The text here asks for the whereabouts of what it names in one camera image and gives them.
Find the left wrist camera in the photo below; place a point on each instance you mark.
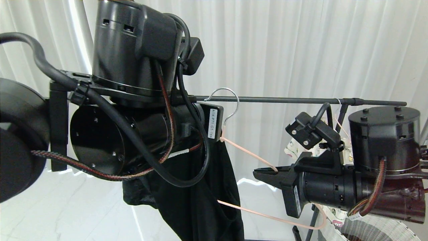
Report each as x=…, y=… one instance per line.
x=192, y=55

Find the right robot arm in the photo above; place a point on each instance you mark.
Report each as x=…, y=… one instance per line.
x=384, y=140

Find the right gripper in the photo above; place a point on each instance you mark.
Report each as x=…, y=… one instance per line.
x=327, y=189

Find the white curtain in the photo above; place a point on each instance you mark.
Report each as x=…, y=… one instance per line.
x=301, y=40

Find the white laundry basket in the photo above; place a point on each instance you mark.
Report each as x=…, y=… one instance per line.
x=394, y=231

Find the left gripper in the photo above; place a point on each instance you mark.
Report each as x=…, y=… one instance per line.
x=93, y=144

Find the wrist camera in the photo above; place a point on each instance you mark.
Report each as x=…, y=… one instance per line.
x=314, y=130
x=192, y=55

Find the black clothes rack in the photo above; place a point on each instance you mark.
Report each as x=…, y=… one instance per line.
x=284, y=99

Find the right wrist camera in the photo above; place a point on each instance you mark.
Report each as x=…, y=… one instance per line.
x=314, y=130

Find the pink clothes hanger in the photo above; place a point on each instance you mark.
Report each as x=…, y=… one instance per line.
x=250, y=154
x=341, y=127

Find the cream printed garment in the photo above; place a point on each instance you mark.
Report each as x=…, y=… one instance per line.
x=291, y=149

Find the black garment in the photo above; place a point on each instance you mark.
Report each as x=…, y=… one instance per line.
x=200, y=207

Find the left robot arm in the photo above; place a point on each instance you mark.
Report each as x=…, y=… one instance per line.
x=20, y=134

